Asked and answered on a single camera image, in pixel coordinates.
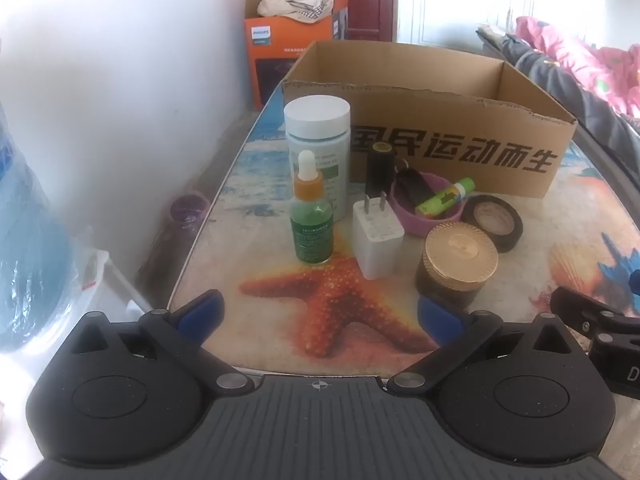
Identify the black tape roll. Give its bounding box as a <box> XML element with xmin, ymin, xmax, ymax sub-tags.
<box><xmin>460</xmin><ymin>194</ymin><xmax>523</xmax><ymax>254</ymax></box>

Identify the white lid supplement bottle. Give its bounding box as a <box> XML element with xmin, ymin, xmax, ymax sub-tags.
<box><xmin>283</xmin><ymin>96</ymin><xmax>352</xmax><ymax>223</ymax></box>

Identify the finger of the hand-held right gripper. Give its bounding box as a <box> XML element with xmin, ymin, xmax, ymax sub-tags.
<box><xmin>550</xmin><ymin>285</ymin><xmax>640</xmax><ymax>345</ymax></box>

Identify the pink printed blanket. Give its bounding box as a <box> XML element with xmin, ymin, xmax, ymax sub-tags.
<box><xmin>515</xmin><ymin>15</ymin><xmax>640</xmax><ymax>116</ymax></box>

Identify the red wooden door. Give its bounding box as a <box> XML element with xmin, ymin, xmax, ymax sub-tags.
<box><xmin>276</xmin><ymin>0</ymin><xmax>398</xmax><ymax>43</ymax></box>

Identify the grey bed cover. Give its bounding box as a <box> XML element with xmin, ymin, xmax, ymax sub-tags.
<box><xmin>475</xmin><ymin>24</ymin><xmax>640</xmax><ymax>196</ymax></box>

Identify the dark jar gold lid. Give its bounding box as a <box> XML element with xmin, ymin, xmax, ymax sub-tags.
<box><xmin>414</xmin><ymin>222</ymin><xmax>499</xmax><ymax>311</ymax></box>

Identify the blue water jug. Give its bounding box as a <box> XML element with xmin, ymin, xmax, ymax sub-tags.
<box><xmin>0</xmin><ymin>100</ymin><xmax>83</xmax><ymax>356</ymax></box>

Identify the green glass dropper bottle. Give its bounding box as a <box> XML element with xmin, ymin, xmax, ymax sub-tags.
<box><xmin>290</xmin><ymin>151</ymin><xmax>335</xmax><ymax>265</ymax></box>

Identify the pink plastic bowl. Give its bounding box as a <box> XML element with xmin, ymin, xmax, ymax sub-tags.
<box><xmin>390</xmin><ymin>169</ymin><xmax>468</xmax><ymax>237</ymax></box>

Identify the orange appliance carton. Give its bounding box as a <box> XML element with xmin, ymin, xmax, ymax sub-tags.
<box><xmin>243</xmin><ymin>0</ymin><xmax>351</xmax><ymax>111</ymax></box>

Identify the green lip balm tube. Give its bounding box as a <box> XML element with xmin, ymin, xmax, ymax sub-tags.
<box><xmin>415</xmin><ymin>176</ymin><xmax>475</xmax><ymax>218</ymax></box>

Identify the black key fob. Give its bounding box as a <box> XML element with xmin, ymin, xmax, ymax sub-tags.
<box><xmin>395</xmin><ymin>159</ymin><xmax>433</xmax><ymax>209</ymax></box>

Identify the white plastic container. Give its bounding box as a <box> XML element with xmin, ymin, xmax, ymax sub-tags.
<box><xmin>75</xmin><ymin>245</ymin><xmax>166</xmax><ymax>331</ymax></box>

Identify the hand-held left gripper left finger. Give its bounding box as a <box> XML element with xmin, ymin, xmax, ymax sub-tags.
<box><xmin>67</xmin><ymin>289</ymin><xmax>256</xmax><ymax>394</ymax></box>

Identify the brown cardboard box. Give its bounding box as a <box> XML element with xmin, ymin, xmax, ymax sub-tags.
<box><xmin>281</xmin><ymin>40</ymin><xmax>578</xmax><ymax>200</ymax></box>

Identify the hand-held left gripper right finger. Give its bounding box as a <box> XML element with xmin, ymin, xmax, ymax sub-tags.
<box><xmin>387</xmin><ymin>294</ymin><xmax>577</xmax><ymax>396</ymax></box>

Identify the white charger plug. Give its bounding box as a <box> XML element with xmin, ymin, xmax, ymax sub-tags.
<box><xmin>351</xmin><ymin>191</ymin><xmax>405</xmax><ymax>281</ymax></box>

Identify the black cylinder gold cap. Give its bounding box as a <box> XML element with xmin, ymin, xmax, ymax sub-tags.
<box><xmin>366</xmin><ymin>141</ymin><xmax>396</xmax><ymax>198</ymax></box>

